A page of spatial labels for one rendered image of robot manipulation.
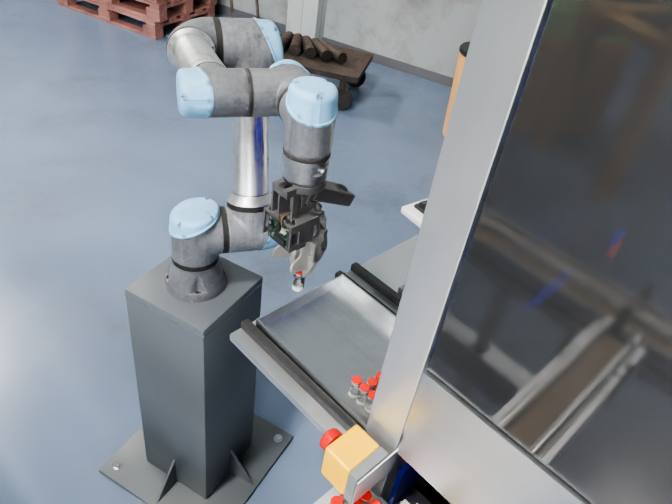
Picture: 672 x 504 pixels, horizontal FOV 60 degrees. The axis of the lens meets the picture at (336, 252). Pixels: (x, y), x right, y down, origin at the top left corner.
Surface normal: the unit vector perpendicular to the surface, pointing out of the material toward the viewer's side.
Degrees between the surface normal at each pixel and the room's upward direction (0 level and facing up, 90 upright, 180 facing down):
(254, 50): 75
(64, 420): 0
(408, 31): 90
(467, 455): 90
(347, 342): 0
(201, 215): 7
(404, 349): 90
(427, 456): 90
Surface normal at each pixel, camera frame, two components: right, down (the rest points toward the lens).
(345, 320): 0.13, -0.78
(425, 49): -0.48, 0.50
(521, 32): -0.72, 0.36
